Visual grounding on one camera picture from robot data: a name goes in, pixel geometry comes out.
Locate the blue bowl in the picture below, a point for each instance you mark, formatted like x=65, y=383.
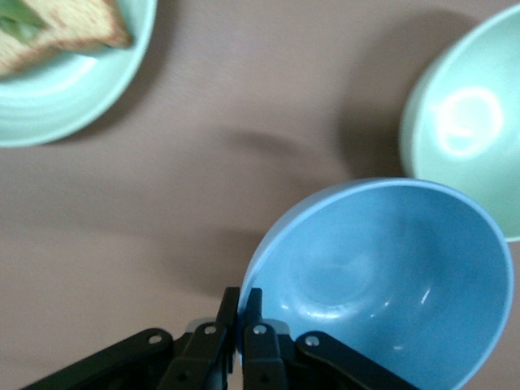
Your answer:
x=386, y=264

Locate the pale green plate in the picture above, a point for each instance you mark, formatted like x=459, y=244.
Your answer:
x=61, y=105

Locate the brown bread slice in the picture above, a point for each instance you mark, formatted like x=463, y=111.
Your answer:
x=81, y=20

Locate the green lettuce leaf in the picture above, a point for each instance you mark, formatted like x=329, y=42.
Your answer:
x=16, y=16

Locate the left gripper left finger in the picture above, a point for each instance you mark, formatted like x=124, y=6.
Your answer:
x=203, y=353

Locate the pale green bowl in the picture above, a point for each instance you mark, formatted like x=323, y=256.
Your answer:
x=471, y=122

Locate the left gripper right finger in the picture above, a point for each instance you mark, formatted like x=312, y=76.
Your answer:
x=260, y=357

